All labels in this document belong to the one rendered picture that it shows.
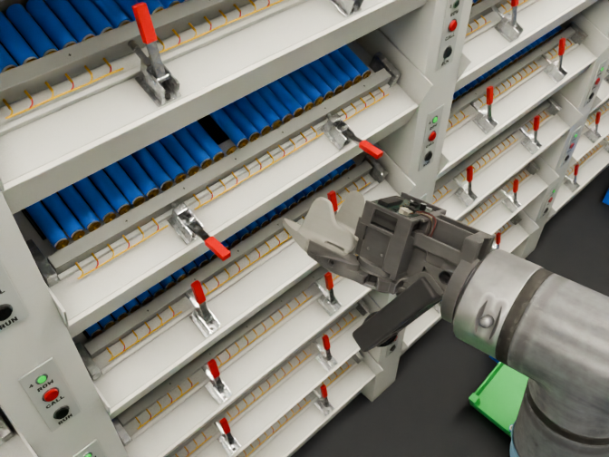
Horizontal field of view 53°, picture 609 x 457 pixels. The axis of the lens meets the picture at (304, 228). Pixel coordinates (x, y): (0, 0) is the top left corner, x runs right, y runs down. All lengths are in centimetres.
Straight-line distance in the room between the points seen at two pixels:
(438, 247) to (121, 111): 33
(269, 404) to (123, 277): 63
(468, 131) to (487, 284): 76
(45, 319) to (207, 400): 46
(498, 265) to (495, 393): 122
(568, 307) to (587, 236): 174
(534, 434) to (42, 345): 50
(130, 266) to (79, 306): 7
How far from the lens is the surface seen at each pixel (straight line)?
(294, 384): 132
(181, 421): 108
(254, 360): 112
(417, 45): 96
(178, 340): 92
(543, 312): 53
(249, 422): 129
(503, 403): 175
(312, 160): 87
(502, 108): 137
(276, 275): 98
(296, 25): 75
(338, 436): 166
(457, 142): 125
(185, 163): 80
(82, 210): 76
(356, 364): 157
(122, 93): 64
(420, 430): 169
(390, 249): 58
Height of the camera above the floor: 150
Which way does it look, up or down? 46 degrees down
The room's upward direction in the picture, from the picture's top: straight up
